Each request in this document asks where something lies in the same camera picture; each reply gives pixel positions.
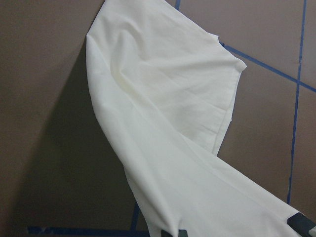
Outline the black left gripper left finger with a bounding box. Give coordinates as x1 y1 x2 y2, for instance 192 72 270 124
160 230 173 237

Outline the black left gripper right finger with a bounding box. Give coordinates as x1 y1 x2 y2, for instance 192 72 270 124
287 207 316 237

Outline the cream white t-shirt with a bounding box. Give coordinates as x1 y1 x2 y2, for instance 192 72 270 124
86 0 298 237

